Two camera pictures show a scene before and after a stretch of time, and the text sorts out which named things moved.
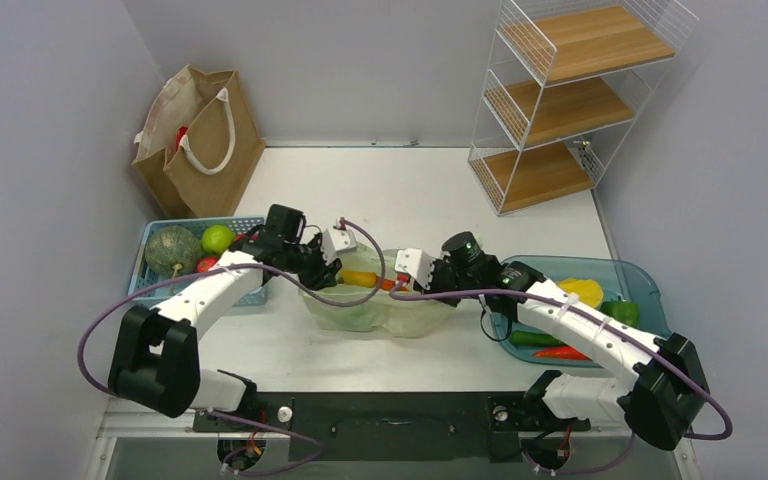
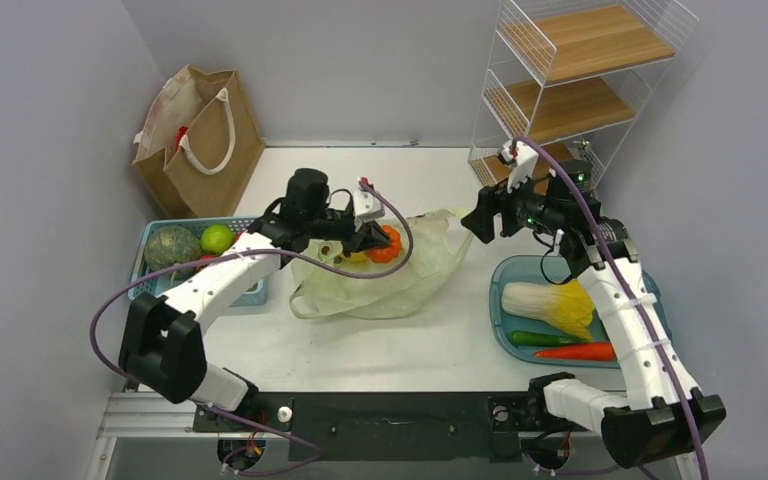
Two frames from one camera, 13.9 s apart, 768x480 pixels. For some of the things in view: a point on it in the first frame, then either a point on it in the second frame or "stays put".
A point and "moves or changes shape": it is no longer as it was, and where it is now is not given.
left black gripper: (324, 275) → (370, 237)
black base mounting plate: (394, 427) stays put
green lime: (217, 239) stays put
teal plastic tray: (617, 284) stays put
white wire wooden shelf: (563, 85) stays put
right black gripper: (437, 266) → (492, 201)
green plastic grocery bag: (399, 312) moves or changes shape
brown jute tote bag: (200, 142) stays put
